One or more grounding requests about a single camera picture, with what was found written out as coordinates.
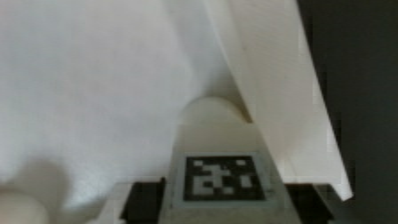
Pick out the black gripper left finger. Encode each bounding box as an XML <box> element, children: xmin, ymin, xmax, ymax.
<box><xmin>122</xmin><ymin>178</ymin><xmax>166</xmax><ymax>224</ymax></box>

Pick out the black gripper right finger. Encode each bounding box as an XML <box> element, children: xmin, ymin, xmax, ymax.
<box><xmin>287</xmin><ymin>184</ymin><xmax>335</xmax><ymax>224</ymax></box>

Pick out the white table leg with tag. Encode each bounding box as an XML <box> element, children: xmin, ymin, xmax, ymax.
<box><xmin>159</xmin><ymin>97</ymin><xmax>303</xmax><ymax>224</ymax></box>

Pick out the white square tabletop part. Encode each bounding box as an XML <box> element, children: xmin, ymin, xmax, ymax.
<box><xmin>0</xmin><ymin>0</ymin><xmax>354</xmax><ymax>224</ymax></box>

